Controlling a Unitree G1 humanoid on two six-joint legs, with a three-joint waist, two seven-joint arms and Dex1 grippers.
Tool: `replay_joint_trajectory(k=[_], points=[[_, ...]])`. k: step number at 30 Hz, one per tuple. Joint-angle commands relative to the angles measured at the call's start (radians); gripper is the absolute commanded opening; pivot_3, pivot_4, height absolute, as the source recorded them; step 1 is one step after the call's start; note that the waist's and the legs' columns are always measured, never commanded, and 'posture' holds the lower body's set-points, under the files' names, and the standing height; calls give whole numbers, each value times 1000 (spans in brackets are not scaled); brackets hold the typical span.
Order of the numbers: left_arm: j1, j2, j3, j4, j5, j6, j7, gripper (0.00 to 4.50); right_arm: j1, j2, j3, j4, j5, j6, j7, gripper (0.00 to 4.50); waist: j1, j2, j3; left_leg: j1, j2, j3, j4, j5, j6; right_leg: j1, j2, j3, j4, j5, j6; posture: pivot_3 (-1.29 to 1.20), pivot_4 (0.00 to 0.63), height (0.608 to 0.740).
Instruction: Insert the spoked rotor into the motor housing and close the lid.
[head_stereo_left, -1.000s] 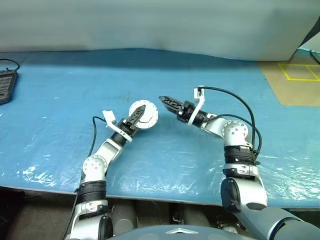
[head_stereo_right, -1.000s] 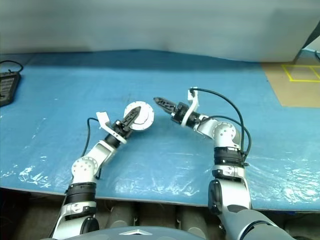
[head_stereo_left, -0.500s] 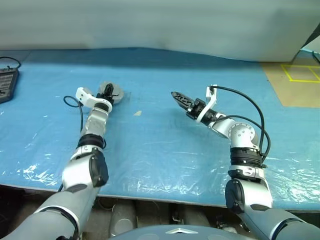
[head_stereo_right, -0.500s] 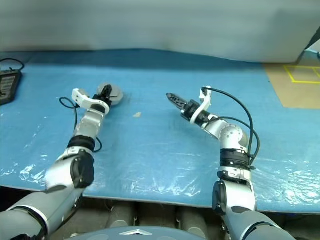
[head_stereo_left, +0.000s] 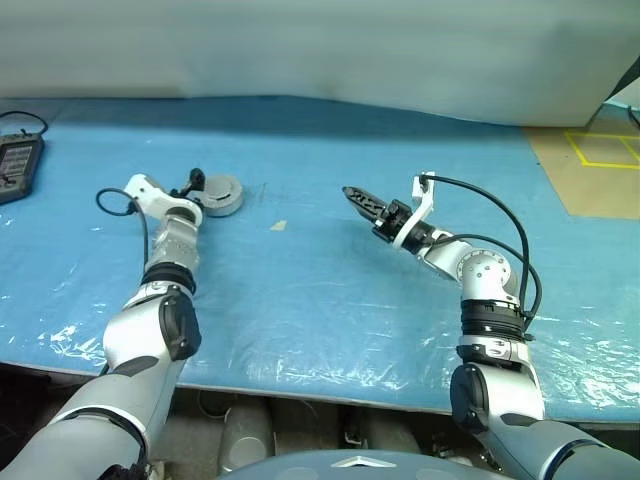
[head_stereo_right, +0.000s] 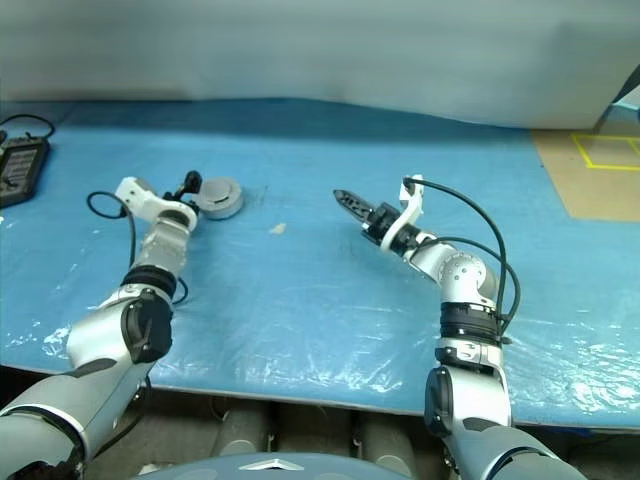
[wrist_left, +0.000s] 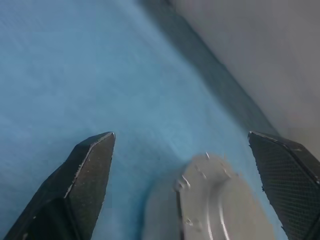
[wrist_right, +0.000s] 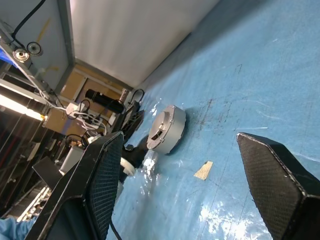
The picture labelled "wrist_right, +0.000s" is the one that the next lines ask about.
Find silver motor housing copper windings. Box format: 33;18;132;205
159;109;187;155

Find tan tape piece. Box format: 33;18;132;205
193;160;214;180

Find black keypad device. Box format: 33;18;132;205
122;99;145;141

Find white backdrop board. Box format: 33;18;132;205
69;0;221;87

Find blue cloth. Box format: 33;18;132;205
0;216;38;240

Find black cylindrical device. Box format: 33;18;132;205
84;88;126;115

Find blue table cover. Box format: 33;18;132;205
104;0;320;240

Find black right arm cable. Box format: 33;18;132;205
109;219;123;240

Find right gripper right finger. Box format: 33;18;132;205
236;131;320;240

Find white power strip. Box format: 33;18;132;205
66;102;107;131

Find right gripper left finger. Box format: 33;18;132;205
24;131;125;240

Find silver finned motor lid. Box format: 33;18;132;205
146;104;181;151

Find brown wooden panel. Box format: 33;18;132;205
44;63;126;136

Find white container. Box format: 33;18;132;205
59;146;87;176

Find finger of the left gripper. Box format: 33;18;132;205
136;136;151;157

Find grey metal frame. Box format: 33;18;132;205
53;0;135;94

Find thick black overhead cable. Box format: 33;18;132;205
11;0;47;43

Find black box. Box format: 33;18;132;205
32;156;63;191

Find round silver disc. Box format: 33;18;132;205
12;47;31;63

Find black keypad device cable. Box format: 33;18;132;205
129;88;145;106

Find clear plastic film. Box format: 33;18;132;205
107;97;320;240

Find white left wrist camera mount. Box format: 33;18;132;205
116;157;137;198

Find bright tube light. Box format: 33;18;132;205
0;93;43;121

